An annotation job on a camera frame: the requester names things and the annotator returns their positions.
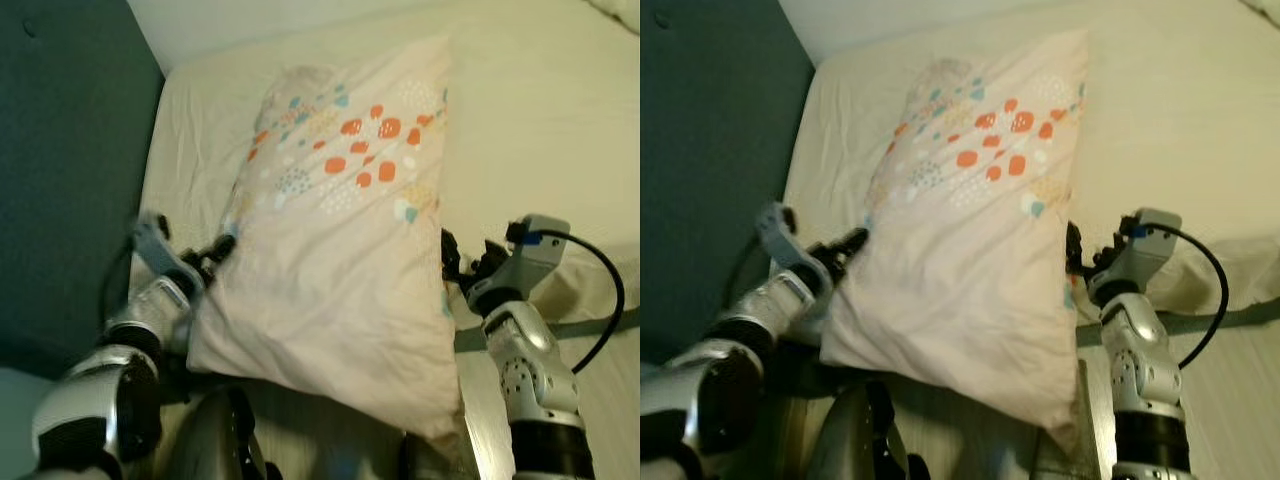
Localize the pink pillow with coloured spots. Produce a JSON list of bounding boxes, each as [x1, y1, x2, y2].
[[820, 28, 1093, 456], [187, 35, 466, 446]]

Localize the grey-blue upholstered headboard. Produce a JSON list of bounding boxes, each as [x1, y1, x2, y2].
[[0, 0, 166, 376], [640, 0, 816, 366]]

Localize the grey robot left leg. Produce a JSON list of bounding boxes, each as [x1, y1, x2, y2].
[[165, 385, 266, 480], [805, 380, 931, 480]]

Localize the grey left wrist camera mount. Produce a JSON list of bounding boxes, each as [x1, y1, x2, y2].
[[130, 210, 206, 291], [755, 203, 831, 281]]

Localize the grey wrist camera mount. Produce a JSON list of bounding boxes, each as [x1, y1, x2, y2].
[[130, 210, 206, 291], [755, 203, 831, 281], [505, 213, 571, 301], [1115, 208, 1183, 296]]

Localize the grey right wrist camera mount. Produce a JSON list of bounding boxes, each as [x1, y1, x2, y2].
[[505, 213, 571, 301], [1115, 208, 1183, 296]]

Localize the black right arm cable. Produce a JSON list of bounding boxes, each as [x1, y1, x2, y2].
[[525, 228, 626, 376], [1140, 222, 1231, 371]]

